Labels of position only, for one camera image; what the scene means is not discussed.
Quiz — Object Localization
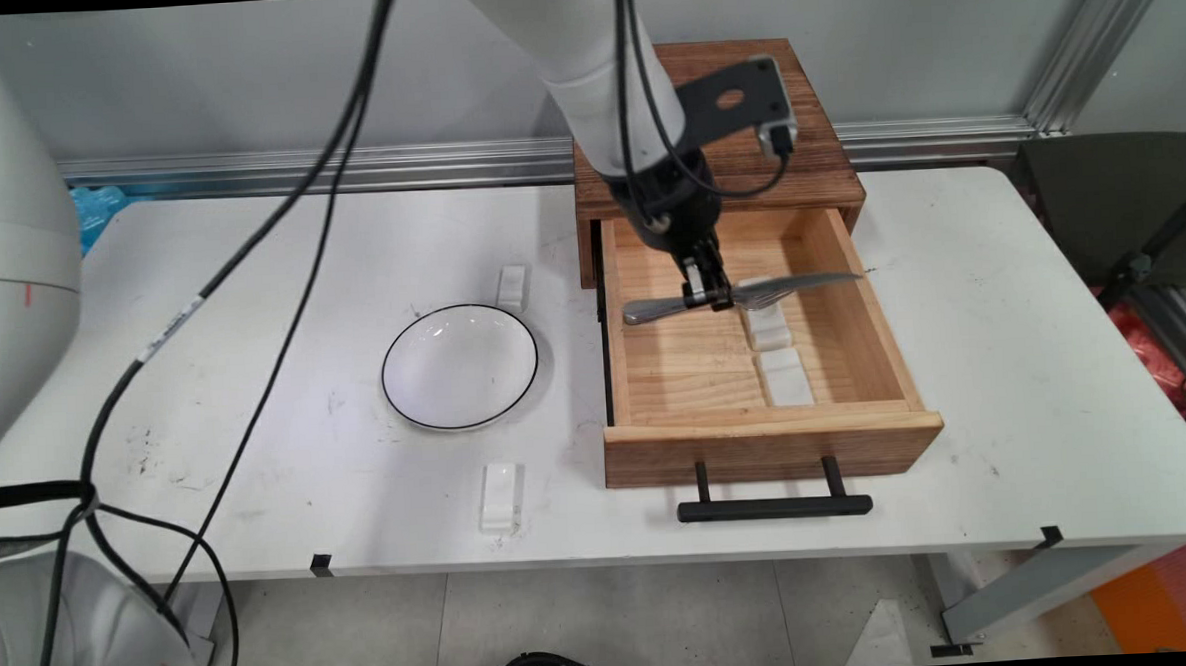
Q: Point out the long grey table leg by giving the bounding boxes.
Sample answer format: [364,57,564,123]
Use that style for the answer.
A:
[926,542,1183,652]

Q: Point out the plain black cable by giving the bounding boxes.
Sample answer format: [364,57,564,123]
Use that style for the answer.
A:
[58,0,426,666]

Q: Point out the dark wooden cabinet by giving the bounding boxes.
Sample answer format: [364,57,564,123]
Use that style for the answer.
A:
[568,34,871,291]

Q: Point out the horizontal aluminium rail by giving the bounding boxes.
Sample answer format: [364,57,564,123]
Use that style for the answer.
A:
[57,114,1037,207]

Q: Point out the black cable with white label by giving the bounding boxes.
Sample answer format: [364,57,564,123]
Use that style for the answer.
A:
[0,0,424,666]

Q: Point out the short grey table leg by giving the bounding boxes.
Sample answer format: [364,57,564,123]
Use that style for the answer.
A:
[177,581,231,666]

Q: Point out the white plate with black rim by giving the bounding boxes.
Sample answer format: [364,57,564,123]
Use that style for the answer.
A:
[378,300,543,435]

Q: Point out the light wooden drawer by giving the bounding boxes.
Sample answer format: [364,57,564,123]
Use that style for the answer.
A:
[593,201,949,491]

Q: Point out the orange box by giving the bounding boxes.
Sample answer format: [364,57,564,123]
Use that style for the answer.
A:
[1088,544,1186,657]

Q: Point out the silver metal fork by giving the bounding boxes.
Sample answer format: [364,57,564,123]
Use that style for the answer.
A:
[736,284,795,314]

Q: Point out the black drawer handle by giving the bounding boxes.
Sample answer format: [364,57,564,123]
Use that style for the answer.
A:
[675,453,874,524]

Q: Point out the black cable strap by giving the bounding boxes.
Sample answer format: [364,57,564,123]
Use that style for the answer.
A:
[0,479,97,511]

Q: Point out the slanted aluminium profile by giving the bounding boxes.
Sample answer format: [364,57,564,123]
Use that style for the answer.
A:
[1017,0,1182,137]

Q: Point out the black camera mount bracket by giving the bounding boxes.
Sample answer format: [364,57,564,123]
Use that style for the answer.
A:
[674,56,795,136]

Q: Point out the blue plastic bag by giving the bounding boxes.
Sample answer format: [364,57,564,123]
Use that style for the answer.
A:
[69,183,132,259]

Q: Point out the red plastic bag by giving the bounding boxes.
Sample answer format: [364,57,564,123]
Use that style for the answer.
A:
[1107,297,1186,441]

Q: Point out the silver metal knife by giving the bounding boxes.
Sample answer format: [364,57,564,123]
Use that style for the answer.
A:
[619,269,867,327]

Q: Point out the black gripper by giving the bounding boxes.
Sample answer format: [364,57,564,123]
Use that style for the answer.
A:
[628,152,736,316]

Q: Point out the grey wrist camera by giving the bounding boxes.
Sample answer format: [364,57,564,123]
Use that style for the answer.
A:
[753,56,803,163]

